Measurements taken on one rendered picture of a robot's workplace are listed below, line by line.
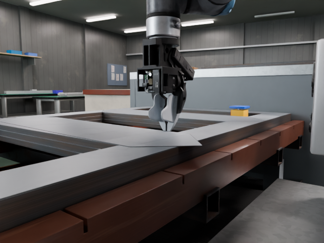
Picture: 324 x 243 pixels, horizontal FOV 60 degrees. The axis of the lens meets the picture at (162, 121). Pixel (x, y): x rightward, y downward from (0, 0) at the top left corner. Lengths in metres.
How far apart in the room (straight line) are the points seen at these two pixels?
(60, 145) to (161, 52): 0.29
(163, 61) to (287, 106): 0.77
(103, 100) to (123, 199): 4.05
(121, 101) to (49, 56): 6.52
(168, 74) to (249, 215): 0.35
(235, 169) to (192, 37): 11.71
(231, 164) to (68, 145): 0.34
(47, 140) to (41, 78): 9.49
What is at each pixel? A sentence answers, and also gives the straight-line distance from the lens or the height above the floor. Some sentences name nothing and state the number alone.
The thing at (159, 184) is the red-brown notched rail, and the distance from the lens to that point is 0.39.
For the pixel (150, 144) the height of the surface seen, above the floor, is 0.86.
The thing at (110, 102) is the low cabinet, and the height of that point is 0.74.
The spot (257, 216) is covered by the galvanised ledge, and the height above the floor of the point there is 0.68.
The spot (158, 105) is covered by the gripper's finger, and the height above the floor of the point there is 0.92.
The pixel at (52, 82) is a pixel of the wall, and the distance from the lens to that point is 10.44.
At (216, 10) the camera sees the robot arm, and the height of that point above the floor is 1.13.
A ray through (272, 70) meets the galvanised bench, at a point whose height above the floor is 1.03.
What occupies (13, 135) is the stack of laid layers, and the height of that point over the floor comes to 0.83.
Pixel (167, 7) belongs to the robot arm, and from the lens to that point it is 0.63.
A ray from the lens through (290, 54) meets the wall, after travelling 11.25.
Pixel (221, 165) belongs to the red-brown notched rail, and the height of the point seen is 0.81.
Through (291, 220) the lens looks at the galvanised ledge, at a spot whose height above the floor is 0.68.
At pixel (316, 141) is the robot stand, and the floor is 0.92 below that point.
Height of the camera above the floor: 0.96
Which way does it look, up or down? 7 degrees down
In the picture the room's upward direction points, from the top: straight up
